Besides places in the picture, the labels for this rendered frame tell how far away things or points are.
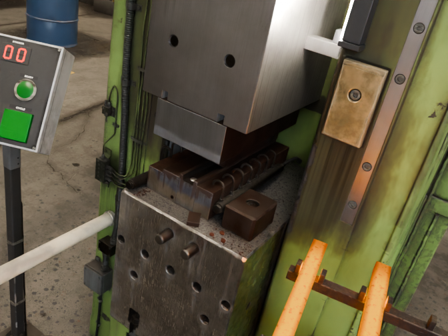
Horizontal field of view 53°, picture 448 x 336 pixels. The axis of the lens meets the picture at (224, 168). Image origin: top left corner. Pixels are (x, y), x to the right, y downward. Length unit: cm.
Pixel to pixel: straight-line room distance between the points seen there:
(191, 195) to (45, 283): 127
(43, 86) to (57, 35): 444
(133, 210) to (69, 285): 111
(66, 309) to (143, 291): 88
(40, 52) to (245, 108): 59
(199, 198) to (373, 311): 49
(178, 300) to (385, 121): 67
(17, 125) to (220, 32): 59
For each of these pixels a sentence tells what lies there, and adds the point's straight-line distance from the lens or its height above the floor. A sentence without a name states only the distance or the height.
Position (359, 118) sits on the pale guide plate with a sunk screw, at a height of 125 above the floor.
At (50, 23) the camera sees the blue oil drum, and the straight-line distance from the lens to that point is 568.
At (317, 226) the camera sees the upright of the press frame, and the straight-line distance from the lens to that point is 114.
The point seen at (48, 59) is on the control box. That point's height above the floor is 117.
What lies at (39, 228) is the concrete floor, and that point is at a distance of 258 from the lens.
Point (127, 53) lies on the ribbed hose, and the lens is 131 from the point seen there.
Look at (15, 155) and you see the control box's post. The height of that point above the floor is 84.
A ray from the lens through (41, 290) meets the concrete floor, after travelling 223.
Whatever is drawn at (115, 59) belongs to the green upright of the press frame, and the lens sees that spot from 138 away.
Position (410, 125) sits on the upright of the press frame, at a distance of 100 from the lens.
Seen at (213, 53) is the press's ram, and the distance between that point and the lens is 98.
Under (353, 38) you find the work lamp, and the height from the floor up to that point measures 140.
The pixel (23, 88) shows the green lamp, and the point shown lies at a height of 109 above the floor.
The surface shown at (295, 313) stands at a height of 104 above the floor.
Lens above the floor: 154
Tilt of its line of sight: 27 degrees down
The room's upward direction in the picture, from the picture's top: 12 degrees clockwise
